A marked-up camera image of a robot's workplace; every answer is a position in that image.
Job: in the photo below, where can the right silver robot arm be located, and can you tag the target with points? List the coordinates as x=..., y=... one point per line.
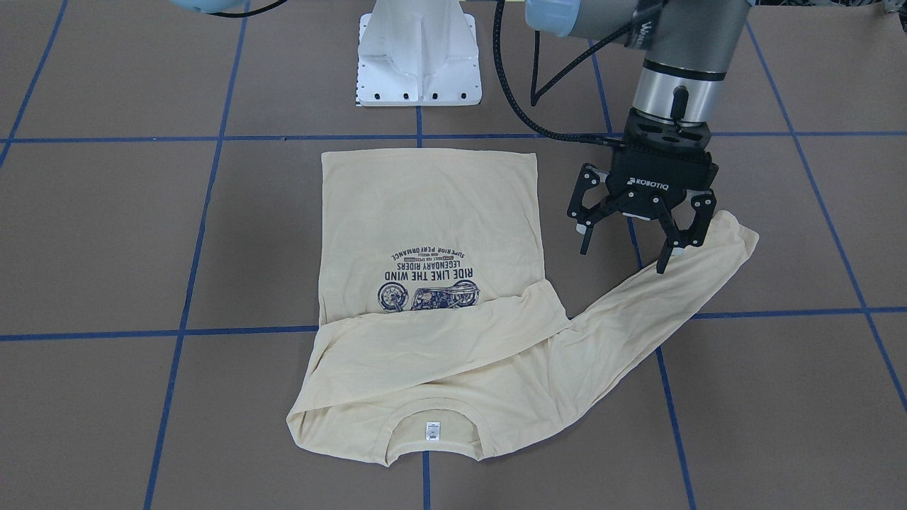
x=221, y=9

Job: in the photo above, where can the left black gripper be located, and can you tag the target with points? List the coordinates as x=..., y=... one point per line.
x=655, y=194

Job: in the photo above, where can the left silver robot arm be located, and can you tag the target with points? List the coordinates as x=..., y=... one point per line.
x=688, y=47

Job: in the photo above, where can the beige long-sleeve graphic shirt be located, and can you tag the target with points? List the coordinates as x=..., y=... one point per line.
x=438, y=327

